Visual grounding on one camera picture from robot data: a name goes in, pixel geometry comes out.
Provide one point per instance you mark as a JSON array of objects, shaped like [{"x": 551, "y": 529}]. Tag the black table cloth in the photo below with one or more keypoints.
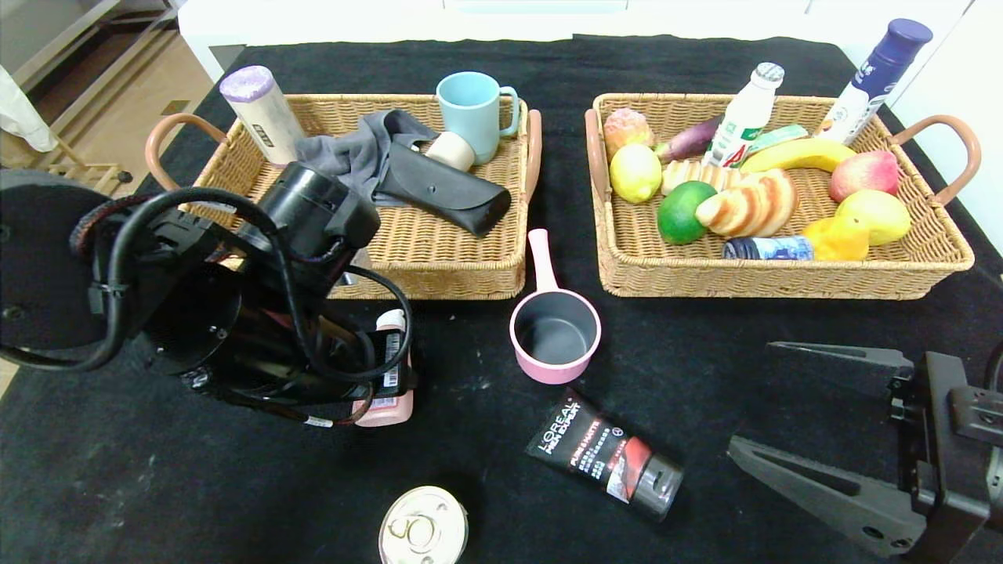
[{"x": 376, "y": 59}]

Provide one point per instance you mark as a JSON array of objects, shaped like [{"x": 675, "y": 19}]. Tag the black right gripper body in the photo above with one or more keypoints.
[{"x": 938, "y": 439}]

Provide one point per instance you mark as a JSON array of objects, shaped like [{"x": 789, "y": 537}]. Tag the yellow lemon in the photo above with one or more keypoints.
[{"x": 635, "y": 172}]

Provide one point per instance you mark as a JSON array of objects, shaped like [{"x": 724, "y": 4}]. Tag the purple eggplant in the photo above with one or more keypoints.
[{"x": 686, "y": 141}]

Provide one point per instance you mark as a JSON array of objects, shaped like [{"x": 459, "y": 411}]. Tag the black cosmetic tube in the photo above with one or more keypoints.
[{"x": 595, "y": 450}]

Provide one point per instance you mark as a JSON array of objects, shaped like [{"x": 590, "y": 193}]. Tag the pink plastic bottle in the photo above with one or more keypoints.
[{"x": 384, "y": 409}]

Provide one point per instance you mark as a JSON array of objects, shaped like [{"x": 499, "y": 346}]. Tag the light blue mug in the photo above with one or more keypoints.
[{"x": 470, "y": 110}]

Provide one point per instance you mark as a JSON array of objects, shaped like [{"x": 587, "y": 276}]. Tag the white milk drink bottle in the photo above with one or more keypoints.
[{"x": 740, "y": 125}]

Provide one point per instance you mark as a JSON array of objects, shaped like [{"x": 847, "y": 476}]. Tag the orange pink peach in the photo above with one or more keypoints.
[{"x": 627, "y": 129}]

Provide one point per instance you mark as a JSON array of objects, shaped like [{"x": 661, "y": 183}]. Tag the wooden rack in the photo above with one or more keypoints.
[{"x": 94, "y": 174}]

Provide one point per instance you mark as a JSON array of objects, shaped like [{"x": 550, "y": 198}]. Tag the small beige cup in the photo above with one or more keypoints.
[{"x": 450, "y": 151}]

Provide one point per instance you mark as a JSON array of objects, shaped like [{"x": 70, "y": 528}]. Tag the black glasses case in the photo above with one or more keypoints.
[{"x": 439, "y": 192}]

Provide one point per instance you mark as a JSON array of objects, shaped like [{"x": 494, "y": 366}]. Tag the grey shelf frame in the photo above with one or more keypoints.
[{"x": 137, "y": 27}]

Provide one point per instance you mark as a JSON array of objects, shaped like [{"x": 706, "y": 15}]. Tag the yellow banana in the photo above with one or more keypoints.
[{"x": 807, "y": 153}]

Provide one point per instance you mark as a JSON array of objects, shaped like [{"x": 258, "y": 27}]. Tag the white tumbler with purple lid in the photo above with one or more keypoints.
[{"x": 262, "y": 117}]

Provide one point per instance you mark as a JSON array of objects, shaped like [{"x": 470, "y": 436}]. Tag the toy croissant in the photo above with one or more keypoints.
[{"x": 752, "y": 205}]

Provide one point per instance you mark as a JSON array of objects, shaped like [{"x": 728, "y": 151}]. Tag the green lime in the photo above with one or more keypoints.
[{"x": 682, "y": 215}]

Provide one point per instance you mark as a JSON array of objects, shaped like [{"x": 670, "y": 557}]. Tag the white bottle with blue cap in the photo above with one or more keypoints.
[{"x": 878, "y": 70}]

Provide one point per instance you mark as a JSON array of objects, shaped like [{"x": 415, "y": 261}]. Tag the white hanging cloth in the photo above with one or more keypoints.
[{"x": 19, "y": 117}]

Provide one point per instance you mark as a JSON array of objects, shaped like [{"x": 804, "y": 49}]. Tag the red apple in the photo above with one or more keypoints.
[{"x": 866, "y": 174}]

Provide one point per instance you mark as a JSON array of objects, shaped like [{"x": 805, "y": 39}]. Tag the round tin can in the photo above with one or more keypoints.
[{"x": 423, "y": 525}]

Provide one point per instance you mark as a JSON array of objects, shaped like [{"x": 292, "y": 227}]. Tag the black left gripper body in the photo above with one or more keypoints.
[{"x": 393, "y": 362}]

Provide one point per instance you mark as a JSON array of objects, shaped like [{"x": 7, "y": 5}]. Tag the sliced bread loaf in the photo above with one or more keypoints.
[{"x": 689, "y": 174}]

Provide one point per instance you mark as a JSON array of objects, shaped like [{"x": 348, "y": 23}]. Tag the pink saucepan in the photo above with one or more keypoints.
[{"x": 542, "y": 262}]

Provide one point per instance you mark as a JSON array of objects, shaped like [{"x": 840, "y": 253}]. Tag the grey cloth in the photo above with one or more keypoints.
[{"x": 353, "y": 153}]

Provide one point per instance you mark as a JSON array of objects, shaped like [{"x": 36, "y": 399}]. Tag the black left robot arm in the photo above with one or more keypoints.
[{"x": 47, "y": 258}]

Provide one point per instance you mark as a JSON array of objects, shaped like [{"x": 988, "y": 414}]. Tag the yellow mango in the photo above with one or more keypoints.
[{"x": 881, "y": 215}]

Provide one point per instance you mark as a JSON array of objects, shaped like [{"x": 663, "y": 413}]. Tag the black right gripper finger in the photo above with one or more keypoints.
[
  {"x": 823, "y": 492},
  {"x": 850, "y": 354}
]

